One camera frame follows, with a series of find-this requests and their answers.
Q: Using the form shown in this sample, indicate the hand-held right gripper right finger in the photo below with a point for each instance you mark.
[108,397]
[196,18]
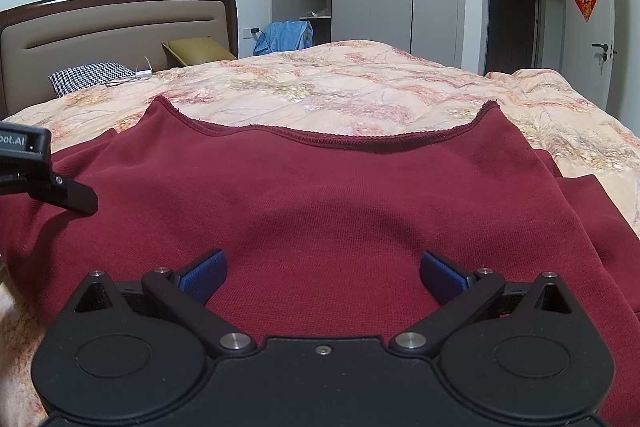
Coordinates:
[440,278]

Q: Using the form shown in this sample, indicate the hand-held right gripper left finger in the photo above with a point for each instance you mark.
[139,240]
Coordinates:
[205,277]

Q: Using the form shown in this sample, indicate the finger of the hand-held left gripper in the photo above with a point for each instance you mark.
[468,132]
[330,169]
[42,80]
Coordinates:
[75,196]

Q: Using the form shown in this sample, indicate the maroon sweater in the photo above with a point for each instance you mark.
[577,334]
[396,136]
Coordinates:
[320,207]

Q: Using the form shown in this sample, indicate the black white checkered pillow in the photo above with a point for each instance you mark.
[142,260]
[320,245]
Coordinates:
[90,76]

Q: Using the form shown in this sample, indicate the padded beige bed headboard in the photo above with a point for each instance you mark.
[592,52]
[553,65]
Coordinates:
[100,32]

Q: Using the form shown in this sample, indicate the olive green pillow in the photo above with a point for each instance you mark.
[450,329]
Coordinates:
[197,49]

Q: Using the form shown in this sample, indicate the floral peach blanket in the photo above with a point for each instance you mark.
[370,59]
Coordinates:
[375,82]

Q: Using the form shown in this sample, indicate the blue cloth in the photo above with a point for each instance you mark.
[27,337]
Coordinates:
[282,36]

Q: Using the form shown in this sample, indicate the white room door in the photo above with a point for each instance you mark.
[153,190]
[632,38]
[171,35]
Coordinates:
[597,12]

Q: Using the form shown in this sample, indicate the white wall socket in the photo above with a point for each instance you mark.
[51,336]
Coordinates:
[251,30]

